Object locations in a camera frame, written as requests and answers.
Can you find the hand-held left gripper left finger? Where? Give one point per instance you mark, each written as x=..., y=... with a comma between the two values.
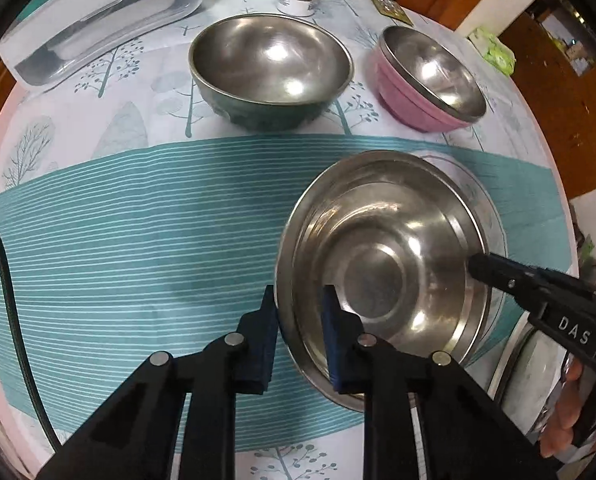
x=260, y=355

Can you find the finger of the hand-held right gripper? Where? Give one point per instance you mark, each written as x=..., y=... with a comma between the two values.
x=518, y=277

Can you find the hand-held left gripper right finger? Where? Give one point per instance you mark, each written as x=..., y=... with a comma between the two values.
x=335, y=345

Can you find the large steel bowl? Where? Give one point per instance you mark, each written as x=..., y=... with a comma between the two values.
x=388, y=260

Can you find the pink steel bowl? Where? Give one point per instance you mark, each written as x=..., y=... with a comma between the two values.
x=428, y=67
x=413, y=117

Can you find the small green steel bowl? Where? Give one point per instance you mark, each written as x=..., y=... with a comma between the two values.
x=273, y=60

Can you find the person's right hand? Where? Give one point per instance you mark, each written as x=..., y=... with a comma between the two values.
x=563, y=415

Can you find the wooden sideboard cabinet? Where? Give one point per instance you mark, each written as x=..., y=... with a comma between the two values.
x=553, y=110

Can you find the green tissue pack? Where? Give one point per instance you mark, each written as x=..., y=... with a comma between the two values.
x=493, y=50

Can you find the small blister pack tray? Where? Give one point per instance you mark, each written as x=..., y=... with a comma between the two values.
x=390, y=7

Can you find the white clear storage case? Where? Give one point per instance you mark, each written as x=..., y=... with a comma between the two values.
x=102, y=10

